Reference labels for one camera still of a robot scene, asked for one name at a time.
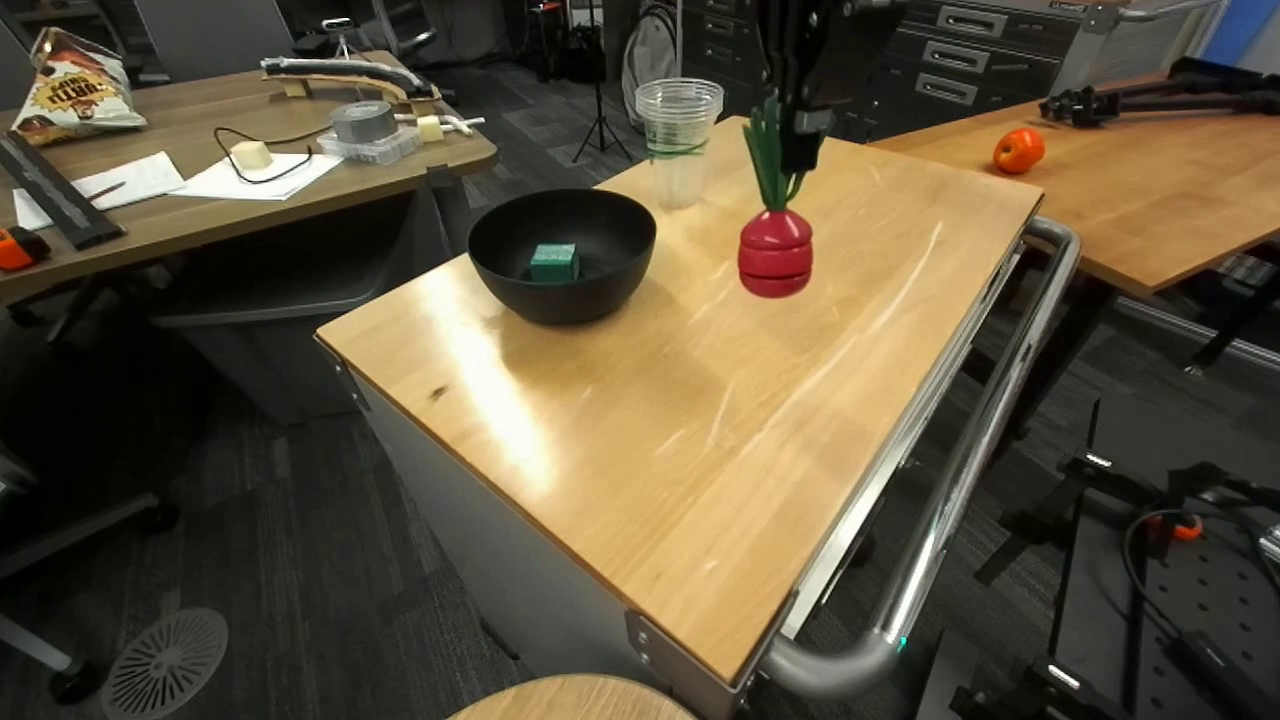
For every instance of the clear cup with green logo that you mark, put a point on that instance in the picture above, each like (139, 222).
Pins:
(678, 117)

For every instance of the white paper sheet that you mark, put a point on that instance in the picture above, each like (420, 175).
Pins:
(108, 191)

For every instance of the chip bag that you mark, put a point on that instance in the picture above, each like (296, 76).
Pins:
(78, 87)

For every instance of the wooden office desk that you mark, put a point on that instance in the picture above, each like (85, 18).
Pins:
(289, 99)

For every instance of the black bowl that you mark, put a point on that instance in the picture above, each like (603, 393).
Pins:
(611, 233)

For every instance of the round wooden stool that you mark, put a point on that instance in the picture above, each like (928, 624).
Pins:
(572, 698)

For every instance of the black camera tripod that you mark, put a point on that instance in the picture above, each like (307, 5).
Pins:
(603, 129)

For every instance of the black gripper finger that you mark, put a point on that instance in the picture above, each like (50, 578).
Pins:
(806, 134)

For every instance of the red radish toy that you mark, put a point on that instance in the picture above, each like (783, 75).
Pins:
(772, 254)

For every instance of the green block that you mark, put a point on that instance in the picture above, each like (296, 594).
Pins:
(553, 262)

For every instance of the metal cart handle rail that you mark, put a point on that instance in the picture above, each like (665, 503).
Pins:
(857, 667)

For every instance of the orange fruit toy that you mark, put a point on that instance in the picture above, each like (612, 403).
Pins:
(1016, 155)

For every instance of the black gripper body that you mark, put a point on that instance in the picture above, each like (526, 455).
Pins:
(795, 38)

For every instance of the grey tape roll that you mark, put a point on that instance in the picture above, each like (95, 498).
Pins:
(363, 121)

